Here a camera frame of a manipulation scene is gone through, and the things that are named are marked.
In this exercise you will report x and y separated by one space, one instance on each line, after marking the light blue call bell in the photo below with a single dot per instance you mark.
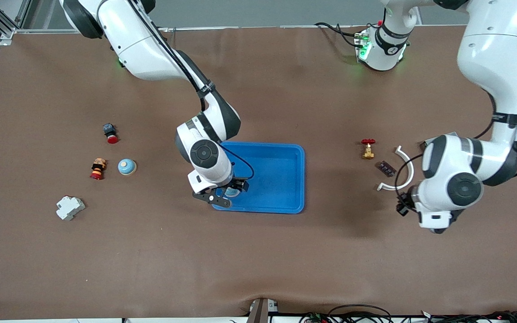
232 193
127 167

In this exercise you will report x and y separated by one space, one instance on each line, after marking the red button with dark body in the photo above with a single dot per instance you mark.
111 133

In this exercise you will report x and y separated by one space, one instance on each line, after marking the grey metal box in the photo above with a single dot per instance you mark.
427 142

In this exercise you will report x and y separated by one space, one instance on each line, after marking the white curved plastic arc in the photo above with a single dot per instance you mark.
405 154

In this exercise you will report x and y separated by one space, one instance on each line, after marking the long black capacitor block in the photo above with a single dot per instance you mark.
386 168

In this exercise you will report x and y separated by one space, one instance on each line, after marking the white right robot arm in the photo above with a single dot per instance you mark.
151 49

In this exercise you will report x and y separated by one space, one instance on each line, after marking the red yellow emergency stop button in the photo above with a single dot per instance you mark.
98 169

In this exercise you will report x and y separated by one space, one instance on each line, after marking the aluminium frame post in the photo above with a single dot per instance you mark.
7 20

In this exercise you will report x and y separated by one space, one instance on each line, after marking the brown table mat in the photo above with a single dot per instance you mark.
258 260

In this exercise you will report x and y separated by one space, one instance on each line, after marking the metal table edge bracket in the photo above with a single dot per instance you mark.
262 310

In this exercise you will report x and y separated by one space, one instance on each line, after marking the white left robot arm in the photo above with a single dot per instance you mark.
492 67

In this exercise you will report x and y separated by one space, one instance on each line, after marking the white circuit breaker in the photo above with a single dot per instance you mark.
70 208

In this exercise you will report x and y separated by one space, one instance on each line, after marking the blue plastic tray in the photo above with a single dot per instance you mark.
272 179

